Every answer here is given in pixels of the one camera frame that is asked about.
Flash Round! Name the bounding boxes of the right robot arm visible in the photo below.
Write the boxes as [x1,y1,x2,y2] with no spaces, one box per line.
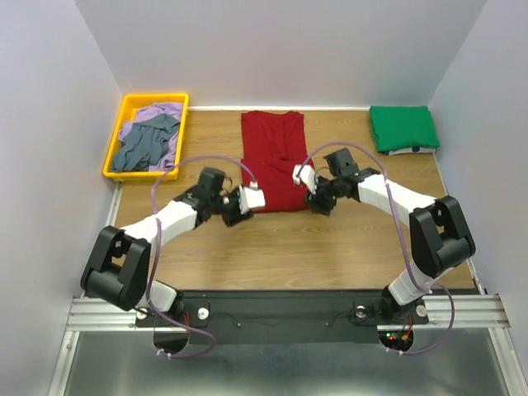
[292,148,476,322]

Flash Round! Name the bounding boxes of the folded green t shirt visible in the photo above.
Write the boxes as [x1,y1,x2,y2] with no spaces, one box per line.
[369,106,441,153]

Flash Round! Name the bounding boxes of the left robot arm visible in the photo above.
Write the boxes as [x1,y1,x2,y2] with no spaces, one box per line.
[80,167,265,325]

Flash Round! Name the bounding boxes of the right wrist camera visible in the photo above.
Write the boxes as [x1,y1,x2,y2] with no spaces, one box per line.
[292,164,318,195]

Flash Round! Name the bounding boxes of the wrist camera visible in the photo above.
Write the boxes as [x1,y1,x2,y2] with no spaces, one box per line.
[292,164,318,195]
[238,181,266,215]

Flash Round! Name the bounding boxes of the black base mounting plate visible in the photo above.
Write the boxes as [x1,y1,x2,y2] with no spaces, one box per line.
[135,288,430,346]

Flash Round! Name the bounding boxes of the lavender t shirt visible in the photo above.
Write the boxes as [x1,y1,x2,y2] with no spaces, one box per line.
[119,102,182,147]

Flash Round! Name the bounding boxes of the red t shirt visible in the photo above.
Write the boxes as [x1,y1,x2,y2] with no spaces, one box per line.
[241,111,308,213]

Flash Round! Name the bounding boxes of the grey-blue t shirt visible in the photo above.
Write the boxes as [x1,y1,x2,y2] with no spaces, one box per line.
[111,113,181,172]

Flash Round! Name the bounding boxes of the yellow plastic bin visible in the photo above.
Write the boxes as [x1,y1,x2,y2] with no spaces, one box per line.
[102,92,190,182]

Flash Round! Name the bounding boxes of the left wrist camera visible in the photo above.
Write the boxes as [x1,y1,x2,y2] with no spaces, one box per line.
[238,181,266,215]

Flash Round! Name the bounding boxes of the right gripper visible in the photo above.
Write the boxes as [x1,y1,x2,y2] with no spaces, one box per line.
[303,172,342,216]

